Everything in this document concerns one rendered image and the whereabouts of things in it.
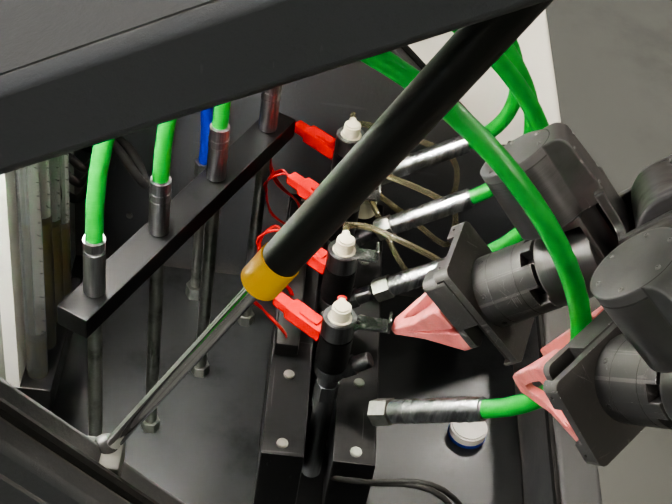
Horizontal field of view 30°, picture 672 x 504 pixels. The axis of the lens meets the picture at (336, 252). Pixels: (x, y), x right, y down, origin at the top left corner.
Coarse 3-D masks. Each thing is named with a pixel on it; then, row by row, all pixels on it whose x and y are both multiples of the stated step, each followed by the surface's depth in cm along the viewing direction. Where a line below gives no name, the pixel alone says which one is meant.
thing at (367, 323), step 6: (360, 318) 103; (366, 318) 103; (372, 318) 103; (378, 318) 103; (360, 324) 102; (366, 324) 102; (372, 324) 102; (378, 324) 102; (384, 324) 102; (354, 330) 102; (372, 330) 102; (378, 330) 102; (384, 330) 102
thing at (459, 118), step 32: (384, 64) 75; (480, 128) 75; (96, 160) 91; (512, 160) 75; (96, 192) 93; (512, 192) 76; (96, 224) 95; (544, 224) 76; (576, 288) 78; (576, 320) 80
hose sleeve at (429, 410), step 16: (400, 400) 93; (416, 400) 92; (432, 400) 92; (448, 400) 91; (464, 400) 90; (480, 400) 89; (400, 416) 93; (416, 416) 92; (432, 416) 91; (448, 416) 90; (464, 416) 90; (480, 416) 89
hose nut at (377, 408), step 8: (376, 400) 94; (384, 400) 94; (368, 408) 94; (376, 408) 94; (384, 408) 94; (368, 416) 94; (376, 416) 94; (384, 416) 93; (376, 424) 94; (384, 424) 94; (392, 424) 94
